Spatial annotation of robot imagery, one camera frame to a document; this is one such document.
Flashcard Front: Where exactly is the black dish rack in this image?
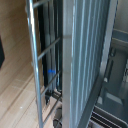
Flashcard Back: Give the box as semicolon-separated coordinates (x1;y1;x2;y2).
37;0;128;128

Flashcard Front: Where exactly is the metal wire oven tray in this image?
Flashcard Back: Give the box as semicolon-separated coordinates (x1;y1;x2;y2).
25;0;65;128

